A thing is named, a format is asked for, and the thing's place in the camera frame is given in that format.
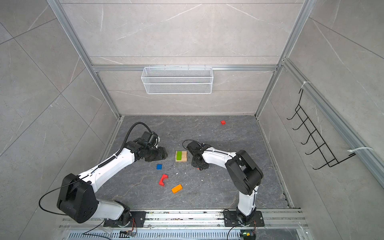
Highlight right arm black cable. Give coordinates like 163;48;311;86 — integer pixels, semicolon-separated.
181;139;205;151

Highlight orange-yellow rectangular block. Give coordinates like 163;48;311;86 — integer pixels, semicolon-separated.
172;184;183;194

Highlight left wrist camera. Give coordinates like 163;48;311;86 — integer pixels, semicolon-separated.
140;131;160;148

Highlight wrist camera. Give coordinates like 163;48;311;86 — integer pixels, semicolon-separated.
140;131;160;148
187;141;211;156

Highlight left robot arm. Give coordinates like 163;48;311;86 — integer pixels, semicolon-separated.
57;141;168;227

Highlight natural wood block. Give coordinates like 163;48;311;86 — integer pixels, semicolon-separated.
176;151;187;156
176;155;187;160
176;158;187;163

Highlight red arch block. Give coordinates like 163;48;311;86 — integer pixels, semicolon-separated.
159;174;169;187

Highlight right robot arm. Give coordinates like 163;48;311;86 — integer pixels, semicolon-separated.
186;144;264;225

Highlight aluminium mounting rail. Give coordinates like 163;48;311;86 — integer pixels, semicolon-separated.
64;209;310;232

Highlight white wire mesh basket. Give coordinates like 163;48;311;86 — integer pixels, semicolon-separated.
141;67;214;95

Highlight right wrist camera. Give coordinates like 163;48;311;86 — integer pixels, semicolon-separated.
187;141;211;156

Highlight green rectangular block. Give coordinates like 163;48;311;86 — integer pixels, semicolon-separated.
176;151;183;161

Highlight black wire hook rack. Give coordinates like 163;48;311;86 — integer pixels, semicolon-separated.
287;89;356;171

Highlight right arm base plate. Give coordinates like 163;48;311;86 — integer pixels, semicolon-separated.
223;210;265;227

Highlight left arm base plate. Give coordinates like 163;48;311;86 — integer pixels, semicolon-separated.
103;211;147;228

